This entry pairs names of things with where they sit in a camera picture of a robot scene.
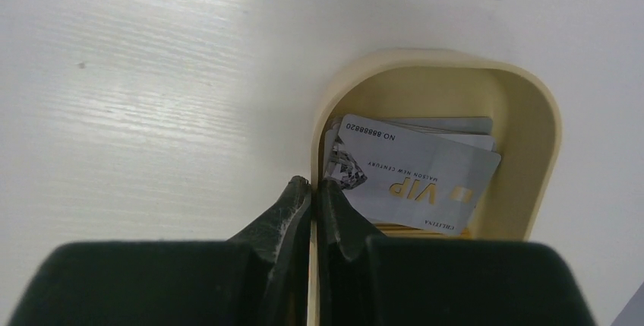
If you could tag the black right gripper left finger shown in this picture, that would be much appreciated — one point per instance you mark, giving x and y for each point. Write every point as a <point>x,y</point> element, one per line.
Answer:
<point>276,280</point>

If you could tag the beige oval plastic tray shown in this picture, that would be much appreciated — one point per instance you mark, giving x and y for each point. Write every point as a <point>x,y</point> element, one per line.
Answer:
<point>497,277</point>

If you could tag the grey VIP card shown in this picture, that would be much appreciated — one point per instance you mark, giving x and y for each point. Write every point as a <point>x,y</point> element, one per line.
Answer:
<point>392,174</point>

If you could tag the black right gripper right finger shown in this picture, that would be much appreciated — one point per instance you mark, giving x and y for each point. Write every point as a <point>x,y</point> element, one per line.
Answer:
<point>344,270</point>

